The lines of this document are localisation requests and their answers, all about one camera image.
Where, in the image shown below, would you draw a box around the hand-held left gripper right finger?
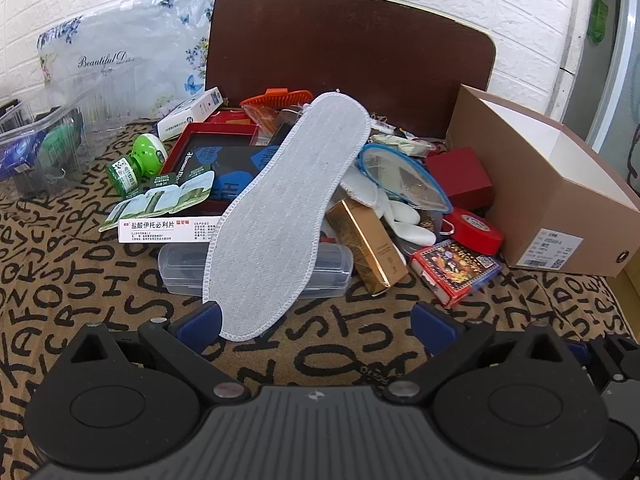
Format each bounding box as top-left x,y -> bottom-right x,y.
382,301 -> 576,407

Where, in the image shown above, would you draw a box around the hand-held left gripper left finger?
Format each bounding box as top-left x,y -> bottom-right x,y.
65,301 -> 251,407

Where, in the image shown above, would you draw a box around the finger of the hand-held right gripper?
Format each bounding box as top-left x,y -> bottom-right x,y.
565,332 -> 640,387

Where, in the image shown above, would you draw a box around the white orange medicine box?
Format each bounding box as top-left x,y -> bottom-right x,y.
117,217 -> 221,246

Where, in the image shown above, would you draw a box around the grey fabric insole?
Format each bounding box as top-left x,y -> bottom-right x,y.
202,91 -> 372,342

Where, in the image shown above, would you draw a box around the playing card deck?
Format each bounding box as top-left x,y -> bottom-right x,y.
410,239 -> 503,309

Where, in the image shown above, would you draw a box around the clear plastic case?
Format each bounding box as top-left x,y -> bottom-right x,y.
157,242 -> 354,300

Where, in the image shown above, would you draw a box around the letter printed tablecloth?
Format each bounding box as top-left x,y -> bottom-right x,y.
0,110 -> 640,480

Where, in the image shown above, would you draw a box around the gold box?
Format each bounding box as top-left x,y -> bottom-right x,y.
326,198 -> 410,297

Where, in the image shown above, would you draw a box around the red tape roll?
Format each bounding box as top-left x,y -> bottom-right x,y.
442,207 -> 505,257

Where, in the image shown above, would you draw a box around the white plastic spoons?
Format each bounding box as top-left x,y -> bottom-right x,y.
340,165 -> 437,247

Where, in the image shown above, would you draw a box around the green white blister pack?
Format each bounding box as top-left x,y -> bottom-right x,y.
98,170 -> 216,232

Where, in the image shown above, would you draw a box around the red gift box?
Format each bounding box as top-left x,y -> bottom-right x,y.
425,146 -> 495,212

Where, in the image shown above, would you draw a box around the red framed black box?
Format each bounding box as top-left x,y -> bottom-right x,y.
161,121 -> 283,215

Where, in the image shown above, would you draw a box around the green small bottle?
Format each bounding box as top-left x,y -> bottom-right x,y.
106,156 -> 142,199

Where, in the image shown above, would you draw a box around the brown cardboard shoe box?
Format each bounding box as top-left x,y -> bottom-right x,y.
445,84 -> 640,279

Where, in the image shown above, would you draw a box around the white small packets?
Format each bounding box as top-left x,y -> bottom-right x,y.
370,115 -> 451,158

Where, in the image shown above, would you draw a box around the white blue small box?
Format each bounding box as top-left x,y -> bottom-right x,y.
156,86 -> 224,142

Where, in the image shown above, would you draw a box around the green plastic item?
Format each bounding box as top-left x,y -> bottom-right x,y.
37,117 -> 83,168

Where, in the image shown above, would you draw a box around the orange plastic comb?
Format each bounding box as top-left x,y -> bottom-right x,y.
239,87 -> 315,126

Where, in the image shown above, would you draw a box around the clear plastic container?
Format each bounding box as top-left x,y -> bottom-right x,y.
0,77 -> 126,198

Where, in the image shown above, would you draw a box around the blue packet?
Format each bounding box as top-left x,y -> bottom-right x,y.
0,135 -> 46,178

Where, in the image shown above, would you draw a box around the floral clear plastic bag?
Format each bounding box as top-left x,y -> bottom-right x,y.
36,0 -> 217,126

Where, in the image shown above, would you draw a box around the dark brown wooden board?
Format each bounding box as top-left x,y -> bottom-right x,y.
205,0 -> 497,141

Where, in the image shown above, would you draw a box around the glass door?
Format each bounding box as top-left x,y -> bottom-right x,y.
560,0 -> 640,196

